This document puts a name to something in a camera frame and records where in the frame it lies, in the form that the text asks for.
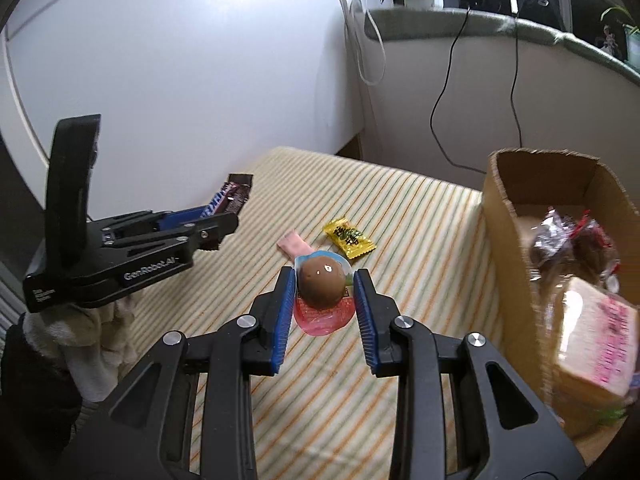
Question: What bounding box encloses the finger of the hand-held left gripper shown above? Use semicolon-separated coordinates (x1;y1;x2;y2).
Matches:
100;212;241;261
91;204;212;237

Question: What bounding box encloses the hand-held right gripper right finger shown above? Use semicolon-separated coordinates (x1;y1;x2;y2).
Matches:
353;269;587;480

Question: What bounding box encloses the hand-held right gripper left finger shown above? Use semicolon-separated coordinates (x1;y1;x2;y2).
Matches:
55;266;297;480

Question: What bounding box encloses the dark chocolate bar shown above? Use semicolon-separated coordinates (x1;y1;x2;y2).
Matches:
200;173;256;222

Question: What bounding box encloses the chocolate ball jelly cup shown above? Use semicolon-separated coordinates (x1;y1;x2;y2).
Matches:
290;252;358;338

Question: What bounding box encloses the cardboard box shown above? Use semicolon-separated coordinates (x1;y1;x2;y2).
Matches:
482;147;640;440

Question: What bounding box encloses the clear bag of dark pastry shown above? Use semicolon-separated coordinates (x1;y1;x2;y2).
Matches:
529;207;622;292

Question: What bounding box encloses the pink candy packet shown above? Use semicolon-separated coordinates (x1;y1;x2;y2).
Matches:
276;230;314;264

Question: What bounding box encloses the yellow candy packet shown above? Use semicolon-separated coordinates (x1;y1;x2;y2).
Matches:
322;217;378;261

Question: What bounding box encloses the striped bed cover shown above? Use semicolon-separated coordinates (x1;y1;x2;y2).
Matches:
75;146;507;480

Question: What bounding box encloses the white wardrobe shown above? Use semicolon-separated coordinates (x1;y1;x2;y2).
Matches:
0;0;364;212

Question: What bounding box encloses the bread packet with pink label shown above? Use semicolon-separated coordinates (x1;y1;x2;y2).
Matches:
547;275;640;402

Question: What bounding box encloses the grey-green windowsill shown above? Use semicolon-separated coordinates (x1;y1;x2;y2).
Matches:
364;5;640;87

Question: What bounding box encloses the small figurine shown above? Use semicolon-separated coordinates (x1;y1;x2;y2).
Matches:
600;24;624;57

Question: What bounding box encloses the potted green plant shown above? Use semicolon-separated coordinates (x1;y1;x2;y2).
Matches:
587;0;640;74

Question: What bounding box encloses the dark power cable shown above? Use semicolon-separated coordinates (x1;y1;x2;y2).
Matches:
429;6;485;175
508;0;527;150

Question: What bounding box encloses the white cable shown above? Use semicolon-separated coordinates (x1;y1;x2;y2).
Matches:
320;0;387;87

